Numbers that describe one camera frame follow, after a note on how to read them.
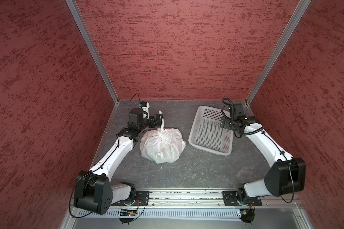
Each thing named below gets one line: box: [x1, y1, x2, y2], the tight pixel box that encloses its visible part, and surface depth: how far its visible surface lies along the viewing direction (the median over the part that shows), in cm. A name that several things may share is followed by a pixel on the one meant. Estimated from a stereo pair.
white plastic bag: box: [139, 110, 186, 165], surface depth 85 cm
